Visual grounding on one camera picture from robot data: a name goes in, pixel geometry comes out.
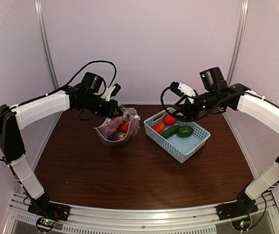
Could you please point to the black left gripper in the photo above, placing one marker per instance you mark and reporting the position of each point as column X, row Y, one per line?
column 109, row 112

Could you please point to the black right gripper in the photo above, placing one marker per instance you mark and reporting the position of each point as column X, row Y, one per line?
column 186, row 109

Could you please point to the clear zip top bag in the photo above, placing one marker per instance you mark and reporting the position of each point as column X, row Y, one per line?
column 109, row 126

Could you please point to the green toy cucumber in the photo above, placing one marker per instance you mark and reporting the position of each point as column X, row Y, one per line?
column 170, row 131

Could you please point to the green toy avocado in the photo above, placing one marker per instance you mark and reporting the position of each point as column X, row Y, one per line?
column 184, row 131

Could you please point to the light blue plastic basket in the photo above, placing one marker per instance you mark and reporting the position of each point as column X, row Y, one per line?
column 179, row 148

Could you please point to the purple toy eggplant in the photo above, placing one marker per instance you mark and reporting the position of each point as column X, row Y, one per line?
column 116, row 136

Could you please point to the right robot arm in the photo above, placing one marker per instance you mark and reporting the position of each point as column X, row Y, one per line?
column 243, row 99

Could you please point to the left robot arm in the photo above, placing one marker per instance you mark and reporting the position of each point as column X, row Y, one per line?
column 14, row 119

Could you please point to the red toy tomato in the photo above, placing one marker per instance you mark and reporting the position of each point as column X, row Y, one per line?
column 169, row 120

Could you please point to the orange red toy pepper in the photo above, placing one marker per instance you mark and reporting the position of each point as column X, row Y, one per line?
column 159, row 128

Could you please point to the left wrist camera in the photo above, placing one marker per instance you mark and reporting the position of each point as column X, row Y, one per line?
column 111, row 92

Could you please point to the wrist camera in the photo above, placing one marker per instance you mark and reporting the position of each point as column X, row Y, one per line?
column 183, row 90
column 111, row 92

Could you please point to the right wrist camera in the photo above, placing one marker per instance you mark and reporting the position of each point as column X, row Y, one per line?
column 183, row 90

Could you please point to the right aluminium frame post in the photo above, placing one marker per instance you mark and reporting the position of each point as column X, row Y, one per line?
column 241, row 28

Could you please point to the aluminium frame post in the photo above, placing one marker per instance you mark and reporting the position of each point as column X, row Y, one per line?
column 45, row 43
column 241, row 28

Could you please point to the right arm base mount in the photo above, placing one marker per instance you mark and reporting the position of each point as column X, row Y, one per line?
column 239, row 212

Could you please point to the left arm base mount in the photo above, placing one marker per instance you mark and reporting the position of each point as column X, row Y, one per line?
column 49, row 213

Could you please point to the left aluminium frame post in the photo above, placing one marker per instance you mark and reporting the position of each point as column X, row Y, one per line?
column 45, row 43

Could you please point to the front aluminium rail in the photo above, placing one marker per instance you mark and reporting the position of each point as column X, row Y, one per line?
column 192, row 220

